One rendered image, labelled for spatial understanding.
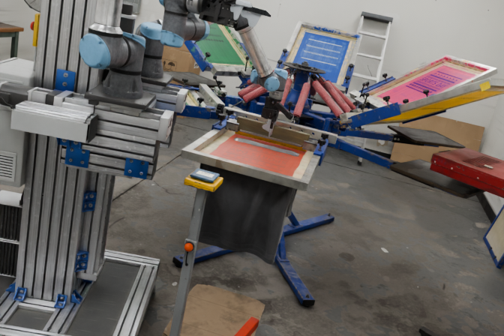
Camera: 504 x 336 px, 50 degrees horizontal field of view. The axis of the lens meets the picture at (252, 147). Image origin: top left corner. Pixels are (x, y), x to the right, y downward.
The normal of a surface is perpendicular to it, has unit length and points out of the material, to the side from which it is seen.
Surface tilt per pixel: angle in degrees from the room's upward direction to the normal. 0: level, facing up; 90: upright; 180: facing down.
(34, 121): 90
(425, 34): 90
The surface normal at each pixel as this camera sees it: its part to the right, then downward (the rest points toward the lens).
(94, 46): -0.45, 0.29
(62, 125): 0.00, 0.28
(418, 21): -0.22, 0.22
